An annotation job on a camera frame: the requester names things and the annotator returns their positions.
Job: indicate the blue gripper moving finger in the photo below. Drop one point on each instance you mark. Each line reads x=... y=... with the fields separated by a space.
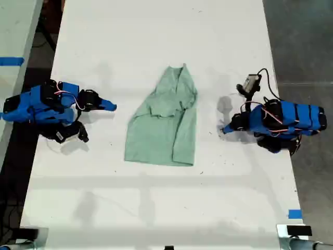
x=229 y=131
x=108 y=108

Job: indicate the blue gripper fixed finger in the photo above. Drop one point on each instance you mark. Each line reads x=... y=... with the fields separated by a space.
x=229 y=127
x=108 y=103

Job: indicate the pale green T-shirt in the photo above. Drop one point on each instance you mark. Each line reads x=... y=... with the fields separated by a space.
x=161 y=125

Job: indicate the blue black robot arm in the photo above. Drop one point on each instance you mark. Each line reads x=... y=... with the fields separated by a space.
x=41 y=104
x=294 y=119

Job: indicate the long blue tape strip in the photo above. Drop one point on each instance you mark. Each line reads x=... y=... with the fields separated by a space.
x=11 y=61

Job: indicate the pale side table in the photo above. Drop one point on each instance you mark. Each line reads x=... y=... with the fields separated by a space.
x=15 y=31

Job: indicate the square blue tape piece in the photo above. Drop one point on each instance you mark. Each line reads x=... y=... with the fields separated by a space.
x=294 y=214

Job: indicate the small black box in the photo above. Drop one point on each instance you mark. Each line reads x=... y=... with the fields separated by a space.
x=26 y=233
x=299 y=230

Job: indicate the small black clip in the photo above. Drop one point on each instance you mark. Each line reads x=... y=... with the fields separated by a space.
x=169 y=248

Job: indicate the grey metal pipe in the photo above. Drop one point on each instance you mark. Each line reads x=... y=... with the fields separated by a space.
x=309 y=244

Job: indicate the black camera stalk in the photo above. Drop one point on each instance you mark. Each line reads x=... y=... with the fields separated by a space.
x=245 y=92
x=82 y=131

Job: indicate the grey black camera box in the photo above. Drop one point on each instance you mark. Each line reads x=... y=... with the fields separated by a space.
x=251 y=82

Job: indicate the black labelled camera box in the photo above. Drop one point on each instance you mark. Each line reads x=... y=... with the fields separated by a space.
x=63 y=135

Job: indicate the metal table bracket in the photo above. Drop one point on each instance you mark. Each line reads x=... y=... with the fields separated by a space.
x=43 y=238
x=282 y=238

